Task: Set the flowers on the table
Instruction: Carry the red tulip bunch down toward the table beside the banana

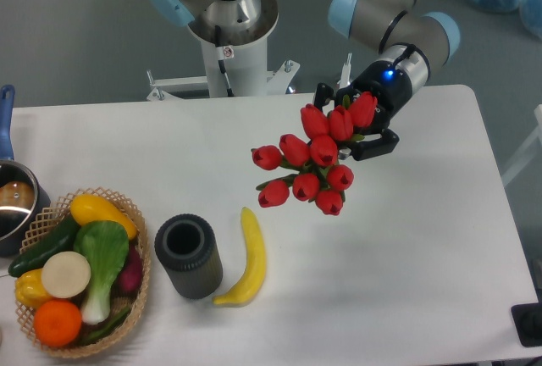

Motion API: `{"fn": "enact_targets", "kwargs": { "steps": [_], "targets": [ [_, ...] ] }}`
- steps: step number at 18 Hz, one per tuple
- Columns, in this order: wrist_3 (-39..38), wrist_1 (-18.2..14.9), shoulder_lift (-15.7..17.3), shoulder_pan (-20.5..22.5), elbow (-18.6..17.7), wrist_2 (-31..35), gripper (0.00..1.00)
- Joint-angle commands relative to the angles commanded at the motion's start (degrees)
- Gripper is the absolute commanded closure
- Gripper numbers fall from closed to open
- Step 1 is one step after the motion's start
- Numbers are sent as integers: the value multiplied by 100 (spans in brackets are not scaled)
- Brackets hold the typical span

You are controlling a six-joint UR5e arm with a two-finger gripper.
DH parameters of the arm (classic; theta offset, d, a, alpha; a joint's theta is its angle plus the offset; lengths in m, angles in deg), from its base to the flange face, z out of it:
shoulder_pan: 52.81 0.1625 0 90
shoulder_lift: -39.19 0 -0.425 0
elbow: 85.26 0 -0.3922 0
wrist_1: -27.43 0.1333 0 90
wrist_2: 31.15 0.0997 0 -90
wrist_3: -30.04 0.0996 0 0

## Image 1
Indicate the white frame at right edge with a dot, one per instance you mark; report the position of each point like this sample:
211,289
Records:
524,154

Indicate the yellow squash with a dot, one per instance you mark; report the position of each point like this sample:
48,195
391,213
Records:
87,208

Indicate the purple sweet potato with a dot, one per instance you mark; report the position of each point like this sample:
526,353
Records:
130,277

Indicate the dark green chili pepper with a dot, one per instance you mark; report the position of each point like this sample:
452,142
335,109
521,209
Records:
92,334

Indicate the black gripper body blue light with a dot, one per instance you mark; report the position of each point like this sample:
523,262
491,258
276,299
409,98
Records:
392,79

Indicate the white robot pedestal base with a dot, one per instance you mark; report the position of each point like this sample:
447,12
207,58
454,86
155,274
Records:
233,35

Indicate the woven wicker basket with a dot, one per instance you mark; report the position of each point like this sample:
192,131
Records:
45,221

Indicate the yellow bell pepper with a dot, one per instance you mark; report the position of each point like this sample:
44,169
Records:
30,291

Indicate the dark green cucumber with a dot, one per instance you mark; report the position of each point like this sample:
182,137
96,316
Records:
59,239

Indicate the yellow banana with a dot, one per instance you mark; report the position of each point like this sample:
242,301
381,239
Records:
249,284

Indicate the red tulip bouquet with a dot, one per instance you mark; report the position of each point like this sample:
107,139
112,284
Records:
317,174

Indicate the green bok choy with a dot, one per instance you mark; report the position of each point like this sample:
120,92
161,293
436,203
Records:
105,246

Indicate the white round radish slice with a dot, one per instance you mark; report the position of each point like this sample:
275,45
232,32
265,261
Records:
65,275

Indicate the black device at table edge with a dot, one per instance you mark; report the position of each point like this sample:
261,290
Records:
527,321

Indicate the dark grey ribbed vase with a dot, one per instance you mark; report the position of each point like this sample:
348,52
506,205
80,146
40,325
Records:
187,249

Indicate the orange fruit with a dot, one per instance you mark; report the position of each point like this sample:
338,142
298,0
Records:
57,323

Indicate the blue handled saucepan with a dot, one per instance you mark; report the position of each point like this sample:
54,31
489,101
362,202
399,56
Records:
22,196

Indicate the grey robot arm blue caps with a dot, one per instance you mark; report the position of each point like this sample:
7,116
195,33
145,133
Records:
380,24

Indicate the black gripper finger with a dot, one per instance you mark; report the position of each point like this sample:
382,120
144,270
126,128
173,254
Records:
363,150
324,98

